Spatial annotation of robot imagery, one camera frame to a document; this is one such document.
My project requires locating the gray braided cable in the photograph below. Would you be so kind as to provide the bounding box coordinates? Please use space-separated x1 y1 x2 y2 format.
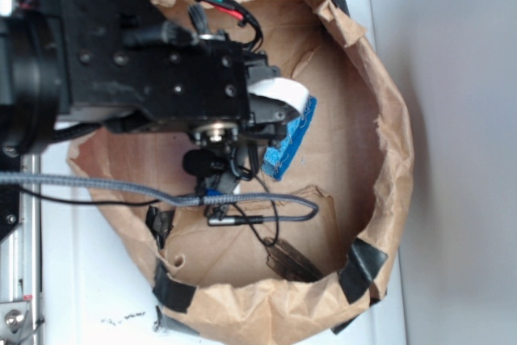
0 171 320 225

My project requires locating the dark wood piece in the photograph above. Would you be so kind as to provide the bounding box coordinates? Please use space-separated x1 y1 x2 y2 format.
265 238 324 283

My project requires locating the black tape bottom right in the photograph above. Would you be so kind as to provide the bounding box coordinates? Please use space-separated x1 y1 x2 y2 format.
338 238 388 304

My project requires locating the brown paper bag tray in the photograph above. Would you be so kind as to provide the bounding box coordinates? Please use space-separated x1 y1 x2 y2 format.
66 0 415 345

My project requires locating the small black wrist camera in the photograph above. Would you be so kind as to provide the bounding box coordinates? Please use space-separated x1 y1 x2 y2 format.
182 149 259 227

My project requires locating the black tape top right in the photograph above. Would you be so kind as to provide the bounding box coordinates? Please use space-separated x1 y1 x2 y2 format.
331 0 351 17

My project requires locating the metal frame rail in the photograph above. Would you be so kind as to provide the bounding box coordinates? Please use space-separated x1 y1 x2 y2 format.
0 146 45 345

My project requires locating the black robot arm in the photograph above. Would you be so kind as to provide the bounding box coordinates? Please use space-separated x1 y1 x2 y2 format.
1 0 308 154

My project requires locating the black mounting bracket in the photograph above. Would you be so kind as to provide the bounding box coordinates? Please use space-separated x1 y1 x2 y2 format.
0 151 21 242

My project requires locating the white ribbon cable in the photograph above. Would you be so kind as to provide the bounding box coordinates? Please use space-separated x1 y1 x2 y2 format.
246 76 311 118

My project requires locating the blue sponge block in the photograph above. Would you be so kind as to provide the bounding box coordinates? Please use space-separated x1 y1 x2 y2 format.
262 95 317 181

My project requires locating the black tape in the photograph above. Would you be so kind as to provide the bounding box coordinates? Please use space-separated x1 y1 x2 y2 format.
331 0 351 17
153 261 198 313
338 238 388 304
145 206 175 250

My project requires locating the black tape bottom left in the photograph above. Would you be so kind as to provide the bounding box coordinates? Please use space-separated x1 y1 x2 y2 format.
153 261 198 313

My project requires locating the black tape inner left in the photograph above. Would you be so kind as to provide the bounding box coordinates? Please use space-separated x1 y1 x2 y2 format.
145 206 175 250

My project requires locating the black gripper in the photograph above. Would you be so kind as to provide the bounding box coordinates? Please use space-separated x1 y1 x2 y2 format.
23 0 299 147

